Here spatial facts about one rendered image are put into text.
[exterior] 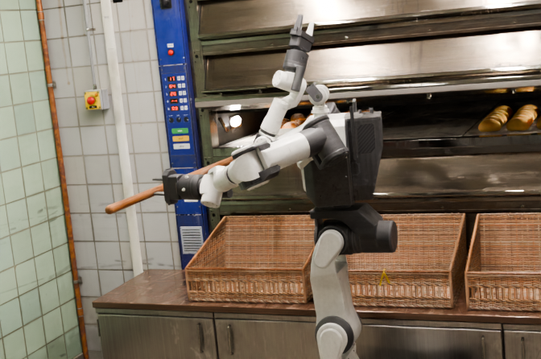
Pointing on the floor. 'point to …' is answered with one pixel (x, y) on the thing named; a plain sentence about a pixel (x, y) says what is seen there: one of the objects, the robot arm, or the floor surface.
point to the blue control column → (167, 35)
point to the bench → (295, 328)
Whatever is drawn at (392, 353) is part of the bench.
